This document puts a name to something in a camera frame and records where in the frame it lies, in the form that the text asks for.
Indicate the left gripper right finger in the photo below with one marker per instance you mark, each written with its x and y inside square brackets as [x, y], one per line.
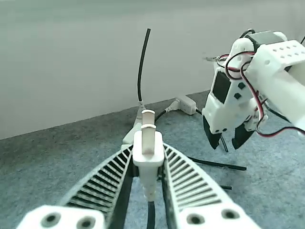
[188, 186]

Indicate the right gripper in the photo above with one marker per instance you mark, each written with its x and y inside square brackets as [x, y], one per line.
[221, 112]

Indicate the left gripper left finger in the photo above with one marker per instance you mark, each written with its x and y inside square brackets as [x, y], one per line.
[95, 186]

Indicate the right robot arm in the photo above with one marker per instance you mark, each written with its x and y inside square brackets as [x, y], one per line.
[281, 78]

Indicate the white outlet block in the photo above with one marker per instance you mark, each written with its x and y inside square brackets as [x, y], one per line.
[187, 105]

